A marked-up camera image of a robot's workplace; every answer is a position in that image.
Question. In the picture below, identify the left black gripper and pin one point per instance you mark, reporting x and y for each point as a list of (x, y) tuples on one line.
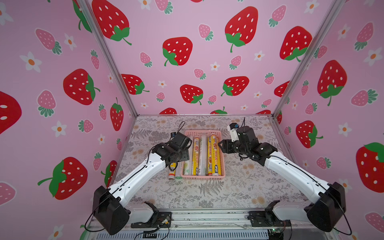
[(185, 156)]

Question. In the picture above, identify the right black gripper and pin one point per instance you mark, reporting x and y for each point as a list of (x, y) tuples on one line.
[(227, 146)]

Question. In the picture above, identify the yellow plastic wrap roll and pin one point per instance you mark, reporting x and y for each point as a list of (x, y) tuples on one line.
[(196, 156), (172, 171), (209, 156), (216, 167)]

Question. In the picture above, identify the white green plastic wrap roll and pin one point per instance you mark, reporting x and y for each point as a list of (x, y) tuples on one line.
[(189, 163)]

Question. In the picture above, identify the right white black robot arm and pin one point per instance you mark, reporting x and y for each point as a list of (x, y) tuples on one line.
[(326, 203)]

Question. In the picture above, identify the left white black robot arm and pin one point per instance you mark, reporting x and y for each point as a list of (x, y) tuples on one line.
[(110, 204)]

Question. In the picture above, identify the pink perforated plastic basket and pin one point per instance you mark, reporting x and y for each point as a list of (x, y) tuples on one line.
[(197, 133)]

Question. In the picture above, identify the floral patterned table mat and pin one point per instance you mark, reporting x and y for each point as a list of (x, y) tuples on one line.
[(246, 185)]

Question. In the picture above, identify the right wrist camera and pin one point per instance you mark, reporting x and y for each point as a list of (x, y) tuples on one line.
[(232, 128)]

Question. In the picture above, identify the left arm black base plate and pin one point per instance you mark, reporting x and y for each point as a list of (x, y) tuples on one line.
[(160, 219)]

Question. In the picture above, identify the aluminium rail frame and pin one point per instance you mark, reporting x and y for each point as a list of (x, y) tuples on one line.
[(212, 224)]

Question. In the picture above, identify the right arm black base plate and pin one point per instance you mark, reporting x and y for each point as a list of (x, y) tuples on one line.
[(262, 219)]

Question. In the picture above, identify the left aluminium corner post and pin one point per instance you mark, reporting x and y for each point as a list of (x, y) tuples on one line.
[(90, 18)]

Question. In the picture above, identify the aluminium corner post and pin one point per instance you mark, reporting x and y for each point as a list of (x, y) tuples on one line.
[(321, 33), (90, 18)]

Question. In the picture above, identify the right aluminium corner post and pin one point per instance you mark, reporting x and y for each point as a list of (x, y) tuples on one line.
[(321, 33)]

